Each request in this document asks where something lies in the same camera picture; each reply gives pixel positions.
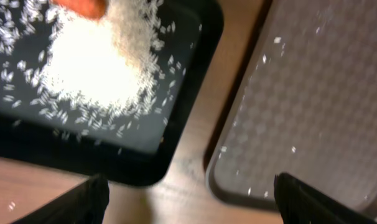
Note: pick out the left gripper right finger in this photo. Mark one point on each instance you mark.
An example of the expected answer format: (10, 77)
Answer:
(298, 202)

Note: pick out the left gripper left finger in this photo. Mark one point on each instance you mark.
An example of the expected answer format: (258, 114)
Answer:
(83, 204)

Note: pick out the orange carrot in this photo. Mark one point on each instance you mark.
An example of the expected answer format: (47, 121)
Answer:
(90, 9)

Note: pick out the dark brown serving tray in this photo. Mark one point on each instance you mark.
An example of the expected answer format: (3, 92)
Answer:
(307, 105)

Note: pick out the black bin lid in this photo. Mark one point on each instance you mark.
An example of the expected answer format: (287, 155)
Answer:
(132, 150)

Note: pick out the pile of white rice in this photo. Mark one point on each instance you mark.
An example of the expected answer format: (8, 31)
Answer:
(107, 67)

